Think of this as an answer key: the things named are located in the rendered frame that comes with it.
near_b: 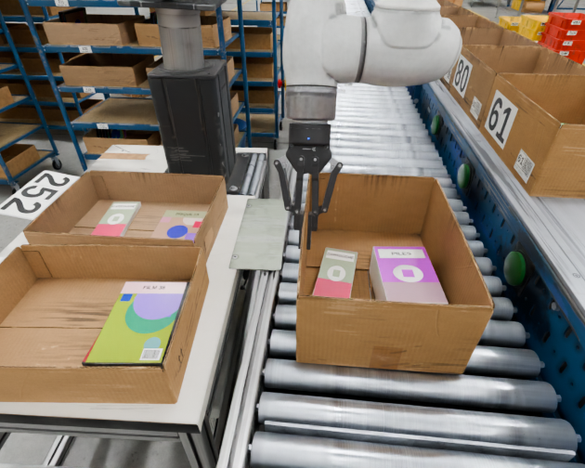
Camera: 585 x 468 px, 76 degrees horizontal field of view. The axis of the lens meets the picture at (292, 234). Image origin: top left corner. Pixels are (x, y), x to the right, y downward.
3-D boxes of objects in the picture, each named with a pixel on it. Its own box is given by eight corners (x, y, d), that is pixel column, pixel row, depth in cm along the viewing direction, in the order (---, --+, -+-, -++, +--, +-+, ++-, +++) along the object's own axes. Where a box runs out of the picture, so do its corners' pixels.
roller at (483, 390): (260, 367, 71) (258, 351, 68) (546, 392, 67) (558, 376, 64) (255, 392, 67) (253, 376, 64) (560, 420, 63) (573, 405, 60)
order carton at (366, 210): (306, 229, 97) (307, 171, 87) (421, 235, 95) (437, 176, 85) (294, 363, 66) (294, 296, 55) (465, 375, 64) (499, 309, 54)
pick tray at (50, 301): (38, 279, 83) (18, 243, 77) (211, 279, 82) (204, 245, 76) (-59, 402, 60) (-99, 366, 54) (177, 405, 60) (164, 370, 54)
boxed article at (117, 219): (91, 241, 92) (88, 237, 91) (115, 206, 105) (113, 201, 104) (121, 241, 92) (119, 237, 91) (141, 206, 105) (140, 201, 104)
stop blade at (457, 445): (266, 446, 64) (265, 420, 58) (548, 474, 60) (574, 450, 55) (266, 449, 63) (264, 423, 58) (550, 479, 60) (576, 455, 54)
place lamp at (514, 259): (498, 268, 81) (509, 244, 77) (504, 269, 81) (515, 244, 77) (509, 292, 76) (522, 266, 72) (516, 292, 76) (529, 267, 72)
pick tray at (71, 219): (99, 200, 108) (87, 169, 102) (229, 206, 106) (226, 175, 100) (38, 266, 86) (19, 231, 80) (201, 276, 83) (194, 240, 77)
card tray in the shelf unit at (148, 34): (137, 45, 188) (133, 23, 182) (163, 34, 212) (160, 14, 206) (214, 48, 183) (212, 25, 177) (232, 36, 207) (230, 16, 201)
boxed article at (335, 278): (311, 301, 77) (312, 295, 76) (325, 252, 89) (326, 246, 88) (348, 307, 75) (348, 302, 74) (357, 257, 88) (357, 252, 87)
